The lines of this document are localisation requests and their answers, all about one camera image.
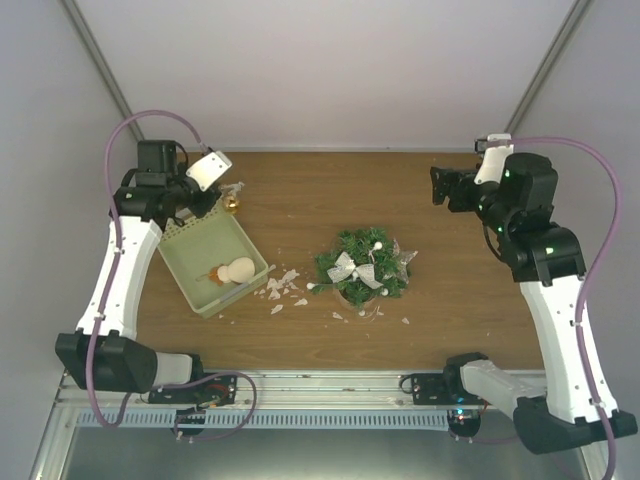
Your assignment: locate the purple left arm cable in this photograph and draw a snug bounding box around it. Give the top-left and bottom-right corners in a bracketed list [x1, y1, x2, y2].
[85, 109, 206, 429]

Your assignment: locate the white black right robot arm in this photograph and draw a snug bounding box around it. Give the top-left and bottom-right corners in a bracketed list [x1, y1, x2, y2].
[430, 153, 638, 454]

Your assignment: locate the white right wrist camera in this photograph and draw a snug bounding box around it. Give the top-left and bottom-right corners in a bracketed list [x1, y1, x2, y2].
[474, 133, 514, 185]

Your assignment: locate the aluminium front mounting rail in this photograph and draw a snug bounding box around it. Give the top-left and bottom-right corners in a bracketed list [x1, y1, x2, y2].
[54, 370, 546, 410]

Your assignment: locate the grey slotted cable duct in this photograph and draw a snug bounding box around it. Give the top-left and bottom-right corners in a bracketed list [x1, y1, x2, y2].
[74, 409, 451, 430]

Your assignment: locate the small green christmas tree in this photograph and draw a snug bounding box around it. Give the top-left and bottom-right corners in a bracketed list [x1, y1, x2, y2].
[307, 227, 418, 310]

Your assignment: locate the silver mesh ribbon bow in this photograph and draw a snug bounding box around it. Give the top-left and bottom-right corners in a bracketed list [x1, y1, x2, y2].
[327, 252, 383, 290]

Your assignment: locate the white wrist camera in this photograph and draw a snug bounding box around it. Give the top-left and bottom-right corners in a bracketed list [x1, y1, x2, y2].
[474, 133, 514, 185]
[186, 151, 232, 191]

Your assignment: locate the silver glitter star ornament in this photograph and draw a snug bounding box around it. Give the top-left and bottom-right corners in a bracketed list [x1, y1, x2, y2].
[393, 238, 418, 283]

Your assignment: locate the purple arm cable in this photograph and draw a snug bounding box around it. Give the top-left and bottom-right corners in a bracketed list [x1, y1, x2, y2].
[487, 135, 624, 480]
[85, 109, 206, 429]

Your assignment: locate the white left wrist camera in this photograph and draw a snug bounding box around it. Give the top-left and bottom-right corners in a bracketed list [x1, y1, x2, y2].
[186, 151, 232, 191]

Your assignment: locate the white ball light string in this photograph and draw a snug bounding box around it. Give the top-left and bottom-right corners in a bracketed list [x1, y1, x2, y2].
[305, 241, 389, 317]

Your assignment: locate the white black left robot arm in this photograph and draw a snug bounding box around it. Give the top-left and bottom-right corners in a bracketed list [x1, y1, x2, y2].
[55, 140, 232, 404]

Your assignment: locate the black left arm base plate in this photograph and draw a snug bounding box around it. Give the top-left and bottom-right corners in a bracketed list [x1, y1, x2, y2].
[140, 374, 238, 407]

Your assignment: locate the beige snowman ornament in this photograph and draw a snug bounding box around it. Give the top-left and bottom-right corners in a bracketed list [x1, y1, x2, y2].
[206, 257, 256, 286]

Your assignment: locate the light green perforated plastic basket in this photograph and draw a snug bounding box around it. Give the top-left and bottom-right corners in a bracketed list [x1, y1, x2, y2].
[158, 203, 270, 319]

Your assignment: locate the gold bauble ornament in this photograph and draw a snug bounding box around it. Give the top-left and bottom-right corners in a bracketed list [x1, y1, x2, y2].
[221, 181, 245, 214]

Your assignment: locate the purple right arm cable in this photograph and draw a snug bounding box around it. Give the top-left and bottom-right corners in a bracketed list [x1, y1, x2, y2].
[487, 135, 624, 480]

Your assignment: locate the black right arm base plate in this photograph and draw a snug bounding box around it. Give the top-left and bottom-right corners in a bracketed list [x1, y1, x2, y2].
[398, 373, 484, 407]

